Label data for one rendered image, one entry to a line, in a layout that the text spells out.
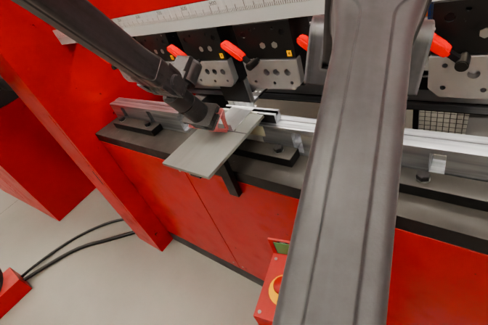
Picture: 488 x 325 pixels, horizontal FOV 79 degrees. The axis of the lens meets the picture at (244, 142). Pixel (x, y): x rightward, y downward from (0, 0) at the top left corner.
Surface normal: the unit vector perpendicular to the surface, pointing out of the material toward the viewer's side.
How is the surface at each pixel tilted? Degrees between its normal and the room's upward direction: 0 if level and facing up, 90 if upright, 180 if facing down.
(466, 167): 90
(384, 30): 27
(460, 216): 0
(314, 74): 75
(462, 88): 90
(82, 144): 90
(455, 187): 0
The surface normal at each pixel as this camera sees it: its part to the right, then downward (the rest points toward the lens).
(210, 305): -0.29, -0.77
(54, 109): 0.79, 0.14
